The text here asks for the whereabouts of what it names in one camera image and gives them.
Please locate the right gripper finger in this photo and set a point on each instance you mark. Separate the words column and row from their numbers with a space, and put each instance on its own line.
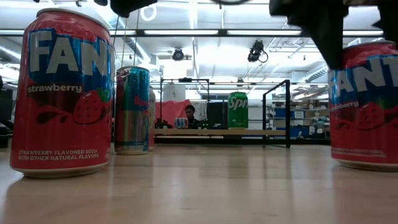
column 329, row 25
column 390, row 15

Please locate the blue silver Red Bull can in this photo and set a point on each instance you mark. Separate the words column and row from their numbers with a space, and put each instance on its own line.
column 132, row 118

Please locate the green Sprite can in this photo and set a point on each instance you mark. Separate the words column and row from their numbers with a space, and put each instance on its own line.
column 237, row 112

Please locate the red strawberry Fanta can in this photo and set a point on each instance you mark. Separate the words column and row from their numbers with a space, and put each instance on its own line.
column 62, row 124
column 367, row 130

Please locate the round black ceiling fixture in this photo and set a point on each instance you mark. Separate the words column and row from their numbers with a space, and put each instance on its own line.
column 178, row 54

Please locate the black overhead rig beam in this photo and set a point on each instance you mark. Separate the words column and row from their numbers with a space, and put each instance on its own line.
column 222, row 32

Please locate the white background box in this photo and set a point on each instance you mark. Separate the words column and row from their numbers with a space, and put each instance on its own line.
column 174, row 92

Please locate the shelving with blue bins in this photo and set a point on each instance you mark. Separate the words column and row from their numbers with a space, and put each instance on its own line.
column 281, row 112

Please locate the pink cloth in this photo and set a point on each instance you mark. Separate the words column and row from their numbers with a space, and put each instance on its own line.
column 171, row 110

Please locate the person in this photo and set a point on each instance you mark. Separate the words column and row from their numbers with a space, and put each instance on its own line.
column 189, row 112

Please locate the white patterned cloth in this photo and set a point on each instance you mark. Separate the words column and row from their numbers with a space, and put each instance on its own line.
column 199, row 110

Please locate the small background can pack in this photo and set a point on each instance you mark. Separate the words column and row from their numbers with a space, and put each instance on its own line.
column 181, row 123

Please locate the black background monitor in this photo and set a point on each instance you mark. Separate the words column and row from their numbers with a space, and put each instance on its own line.
column 216, row 115

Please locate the black ceiling camera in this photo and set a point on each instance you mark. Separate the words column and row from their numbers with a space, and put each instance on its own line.
column 256, row 49

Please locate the wooden shelf with black frame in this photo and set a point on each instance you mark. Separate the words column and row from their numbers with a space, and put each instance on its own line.
column 217, row 132

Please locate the black metal table frame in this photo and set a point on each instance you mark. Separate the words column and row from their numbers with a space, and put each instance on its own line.
column 217, row 140

